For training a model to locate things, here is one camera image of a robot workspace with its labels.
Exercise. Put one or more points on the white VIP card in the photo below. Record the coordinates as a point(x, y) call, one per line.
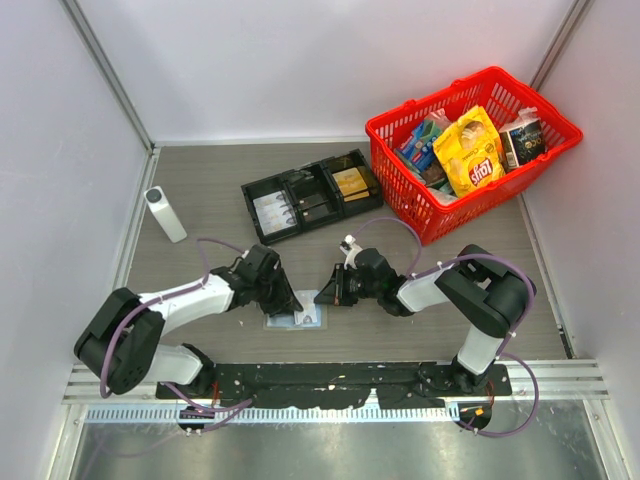
point(310, 317)

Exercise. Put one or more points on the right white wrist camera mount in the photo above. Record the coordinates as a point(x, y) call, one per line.
point(350, 248)

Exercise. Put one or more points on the gold cards stack in tray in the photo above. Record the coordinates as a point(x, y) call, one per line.
point(352, 185)

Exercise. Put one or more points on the black coffee package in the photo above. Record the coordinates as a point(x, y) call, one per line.
point(522, 141)

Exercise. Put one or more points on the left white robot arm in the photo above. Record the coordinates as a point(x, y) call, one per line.
point(122, 343)

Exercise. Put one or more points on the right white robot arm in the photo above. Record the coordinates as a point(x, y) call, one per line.
point(491, 293)

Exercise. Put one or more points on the red plastic shopping basket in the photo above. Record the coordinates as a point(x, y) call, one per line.
point(503, 97)

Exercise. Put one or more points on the black three-compartment card tray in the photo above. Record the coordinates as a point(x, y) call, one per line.
point(314, 178)

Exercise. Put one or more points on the white cylindrical bottle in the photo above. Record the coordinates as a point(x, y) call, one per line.
point(165, 215)

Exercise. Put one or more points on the white cards stack in tray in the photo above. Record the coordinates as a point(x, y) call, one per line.
point(274, 212)

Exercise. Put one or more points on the yellow Lays chips bag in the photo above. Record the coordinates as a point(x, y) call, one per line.
point(470, 152)

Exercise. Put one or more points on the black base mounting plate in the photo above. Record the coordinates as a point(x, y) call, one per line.
point(338, 386)

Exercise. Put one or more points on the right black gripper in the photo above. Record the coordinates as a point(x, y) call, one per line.
point(335, 292)

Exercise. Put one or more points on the green sponge pack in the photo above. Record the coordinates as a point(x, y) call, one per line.
point(428, 132)

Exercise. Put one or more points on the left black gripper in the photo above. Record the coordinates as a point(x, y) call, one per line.
point(285, 301)

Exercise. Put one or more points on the black cards stack in tray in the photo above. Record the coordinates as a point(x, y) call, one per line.
point(314, 208)

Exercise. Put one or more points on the blue toothpaste box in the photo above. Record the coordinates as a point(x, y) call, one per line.
point(415, 155)

